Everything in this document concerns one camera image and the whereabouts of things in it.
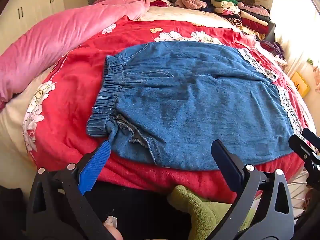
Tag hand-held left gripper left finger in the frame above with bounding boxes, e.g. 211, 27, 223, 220
26, 140, 118, 240

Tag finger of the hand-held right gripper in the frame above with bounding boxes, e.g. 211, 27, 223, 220
288, 134, 318, 161
302, 128, 320, 142

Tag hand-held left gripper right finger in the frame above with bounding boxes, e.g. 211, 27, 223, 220
207, 139, 296, 240

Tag person's left hand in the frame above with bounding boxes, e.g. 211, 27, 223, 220
103, 215, 123, 240

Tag yellow box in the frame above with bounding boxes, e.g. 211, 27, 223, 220
290, 71, 310, 97

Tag green fleece garment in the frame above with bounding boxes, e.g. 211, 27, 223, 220
167, 184, 257, 240

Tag black garment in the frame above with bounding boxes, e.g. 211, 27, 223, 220
0, 180, 195, 240

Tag red floral bed sheet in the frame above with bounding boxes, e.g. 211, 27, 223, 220
22, 15, 310, 203

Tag purple cloth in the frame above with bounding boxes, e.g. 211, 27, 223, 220
260, 40, 287, 62

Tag pink quilt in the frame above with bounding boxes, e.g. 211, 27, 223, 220
0, 0, 151, 109

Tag pile of folded clothes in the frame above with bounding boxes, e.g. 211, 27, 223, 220
209, 0, 275, 40

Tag pink fluffy garment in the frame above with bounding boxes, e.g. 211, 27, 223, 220
174, 0, 207, 9

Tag cream wardrobe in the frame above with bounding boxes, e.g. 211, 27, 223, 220
0, 0, 65, 55

